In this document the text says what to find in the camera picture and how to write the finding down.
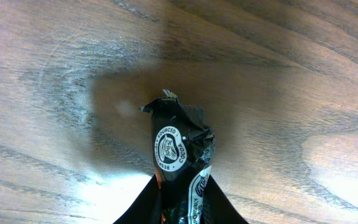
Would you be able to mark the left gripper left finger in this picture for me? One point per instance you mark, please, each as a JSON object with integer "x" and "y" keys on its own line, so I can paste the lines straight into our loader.
{"x": 146, "y": 208}

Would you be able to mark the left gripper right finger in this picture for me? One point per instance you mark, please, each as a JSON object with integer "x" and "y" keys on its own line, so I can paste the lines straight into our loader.
{"x": 217, "y": 209}

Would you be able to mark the black candy bar wrapper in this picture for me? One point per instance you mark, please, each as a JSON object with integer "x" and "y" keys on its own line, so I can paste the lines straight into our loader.
{"x": 183, "y": 147}

